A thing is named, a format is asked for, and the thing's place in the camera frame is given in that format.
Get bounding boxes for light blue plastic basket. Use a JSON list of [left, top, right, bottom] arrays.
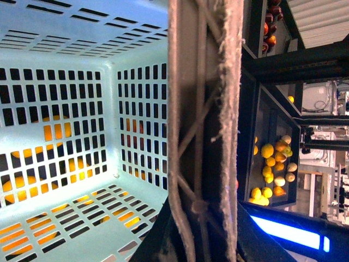
[[1, 1, 168, 261]]

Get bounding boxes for yellow lemon large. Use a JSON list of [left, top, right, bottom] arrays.
[[261, 144, 274, 159]]

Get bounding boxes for black fruit display tray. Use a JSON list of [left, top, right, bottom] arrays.
[[245, 86, 300, 208]]

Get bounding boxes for pile of red apples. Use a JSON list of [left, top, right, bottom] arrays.
[[262, 0, 284, 54]]

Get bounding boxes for blue lit robot panel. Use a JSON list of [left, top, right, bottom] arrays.
[[250, 216, 330, 253]]

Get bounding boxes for black metal frame bar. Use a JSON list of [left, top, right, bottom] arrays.
[[242, 39, 348, 84]]

